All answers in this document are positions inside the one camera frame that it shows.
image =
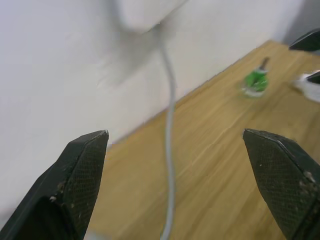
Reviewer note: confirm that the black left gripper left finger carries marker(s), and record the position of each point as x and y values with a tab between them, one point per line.
75	175

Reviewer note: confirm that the green repellent liquid bottle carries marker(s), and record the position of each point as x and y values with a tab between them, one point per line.
255	81

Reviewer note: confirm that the white mosquito repellent heater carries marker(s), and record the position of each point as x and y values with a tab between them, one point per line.
308	88

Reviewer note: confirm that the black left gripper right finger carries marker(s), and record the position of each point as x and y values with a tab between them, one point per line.
277	170

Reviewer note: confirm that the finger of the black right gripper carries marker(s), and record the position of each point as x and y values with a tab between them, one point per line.
308	41
314	78

